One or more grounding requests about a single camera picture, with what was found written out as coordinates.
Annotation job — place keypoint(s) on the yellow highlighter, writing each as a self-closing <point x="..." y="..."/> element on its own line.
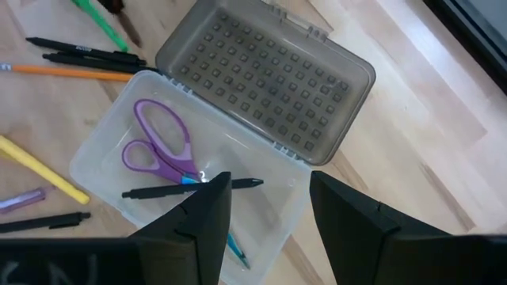
<point x="39" y="168"/>

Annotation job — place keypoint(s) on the clear supply box grey lid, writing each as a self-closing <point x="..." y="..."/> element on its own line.
<point x="257" y="221"/>

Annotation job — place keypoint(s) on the orange pencil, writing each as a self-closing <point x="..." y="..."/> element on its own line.
<point x="67" y="72"/>

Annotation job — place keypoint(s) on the black pen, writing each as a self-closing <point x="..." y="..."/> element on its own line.
<point x="87" y="49"/>
<point x="43" y="222"/>
<point x="99" y="64"/>
<point x="158" y="192"/>

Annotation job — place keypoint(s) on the dark brown marker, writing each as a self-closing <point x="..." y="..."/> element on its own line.
<point x="126" y="25"/>

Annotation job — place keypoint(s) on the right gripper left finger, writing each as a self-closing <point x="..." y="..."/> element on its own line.
<point x="206" y="233"/>

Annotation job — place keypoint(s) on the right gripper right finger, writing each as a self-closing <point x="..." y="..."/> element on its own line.
<point x="348" y="237"/>

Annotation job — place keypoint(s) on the green marker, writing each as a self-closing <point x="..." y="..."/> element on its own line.
<point x="103" y="25"/>

